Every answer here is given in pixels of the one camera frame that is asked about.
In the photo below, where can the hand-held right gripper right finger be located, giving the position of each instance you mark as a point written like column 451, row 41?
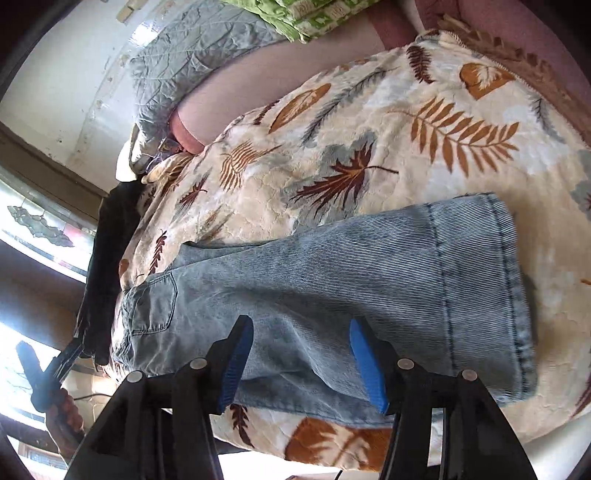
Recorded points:
column 367, row 369

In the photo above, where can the stained glass window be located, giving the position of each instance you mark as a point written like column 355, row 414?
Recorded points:
column 37, row 226

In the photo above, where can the cream pillow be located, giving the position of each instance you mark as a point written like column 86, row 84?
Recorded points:
column 123, row 164

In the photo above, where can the grey quilted blanket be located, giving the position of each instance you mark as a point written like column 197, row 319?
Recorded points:
column 194, row 60

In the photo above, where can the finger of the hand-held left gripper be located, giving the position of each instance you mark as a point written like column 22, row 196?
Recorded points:
column 64, row 360
column 28, row 362

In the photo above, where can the dark cloth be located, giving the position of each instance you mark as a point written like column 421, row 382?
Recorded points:
column 108, row 258

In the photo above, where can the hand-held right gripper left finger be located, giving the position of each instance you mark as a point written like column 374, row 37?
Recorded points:
column 235, row 364

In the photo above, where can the purple patterned cloth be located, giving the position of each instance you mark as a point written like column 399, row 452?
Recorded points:
column 170, row 145

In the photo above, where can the pink bed sheet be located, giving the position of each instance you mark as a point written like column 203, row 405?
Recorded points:
column 258, row 78

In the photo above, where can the green patterned folded cloth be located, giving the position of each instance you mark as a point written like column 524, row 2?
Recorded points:
column 314, row 18

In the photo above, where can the light blue denim pants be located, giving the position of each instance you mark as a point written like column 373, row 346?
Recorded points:
column 369, row 277

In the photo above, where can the cream leaf-print blanket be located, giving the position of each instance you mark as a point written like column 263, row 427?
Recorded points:
column 369, row 138

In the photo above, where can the person's left hand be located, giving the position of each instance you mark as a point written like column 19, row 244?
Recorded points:
column 69, row 415

